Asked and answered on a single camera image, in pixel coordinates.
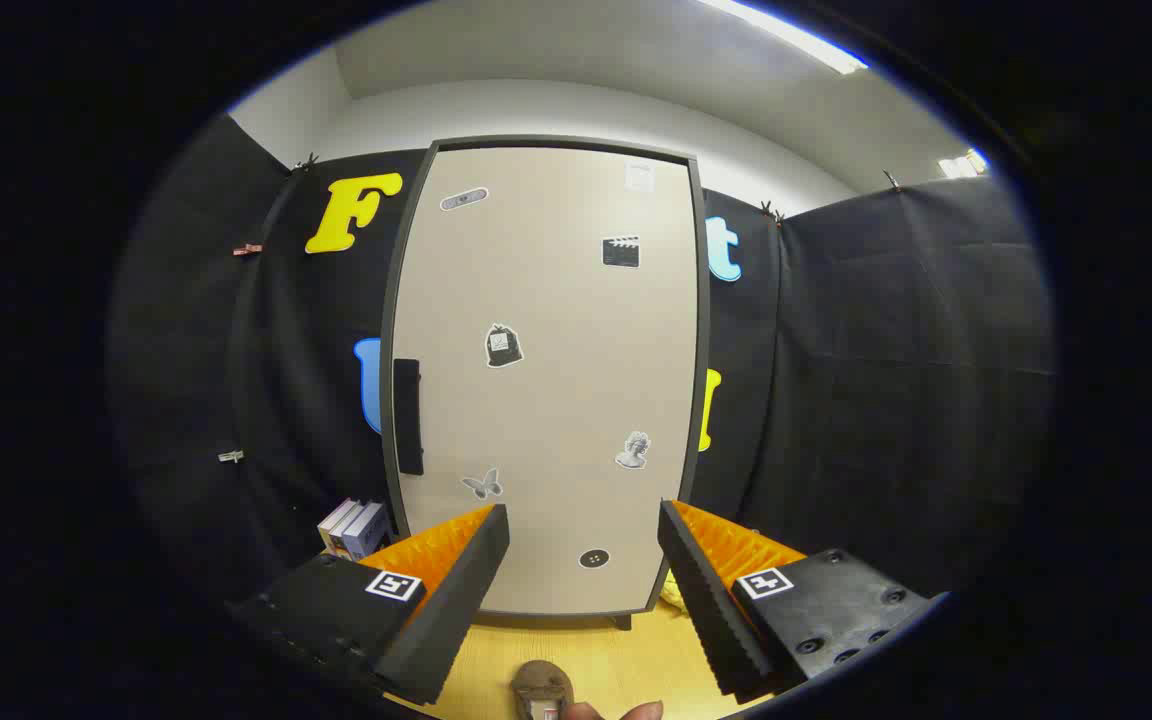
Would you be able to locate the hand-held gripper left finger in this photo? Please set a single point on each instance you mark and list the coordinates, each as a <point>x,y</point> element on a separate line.
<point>456,600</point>

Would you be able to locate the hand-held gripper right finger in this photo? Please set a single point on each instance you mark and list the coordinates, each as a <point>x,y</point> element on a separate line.
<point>711,610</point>

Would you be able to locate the brown fuzzy shoe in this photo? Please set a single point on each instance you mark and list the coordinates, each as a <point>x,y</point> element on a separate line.
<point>539,682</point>

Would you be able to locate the beige shoe cabinet door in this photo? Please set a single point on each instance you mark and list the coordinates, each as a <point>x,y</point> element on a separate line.
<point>556,400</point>

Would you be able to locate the dark framed shoe cabinet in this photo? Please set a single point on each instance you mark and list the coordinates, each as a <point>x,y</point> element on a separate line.
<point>704,330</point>

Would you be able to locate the blue book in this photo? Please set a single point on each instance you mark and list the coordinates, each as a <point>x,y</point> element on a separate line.
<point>368,532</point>

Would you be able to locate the black backdrop cloth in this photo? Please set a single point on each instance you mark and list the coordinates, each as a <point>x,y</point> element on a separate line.
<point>886,350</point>

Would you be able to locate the black cloth clip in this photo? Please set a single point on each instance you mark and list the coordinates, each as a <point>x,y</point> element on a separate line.
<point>308,161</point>
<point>893,181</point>
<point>771,211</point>

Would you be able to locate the small ceiling light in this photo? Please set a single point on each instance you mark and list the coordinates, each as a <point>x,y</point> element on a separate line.
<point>964,164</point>

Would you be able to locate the long ceiling light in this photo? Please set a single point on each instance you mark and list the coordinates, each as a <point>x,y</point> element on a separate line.
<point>796,38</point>

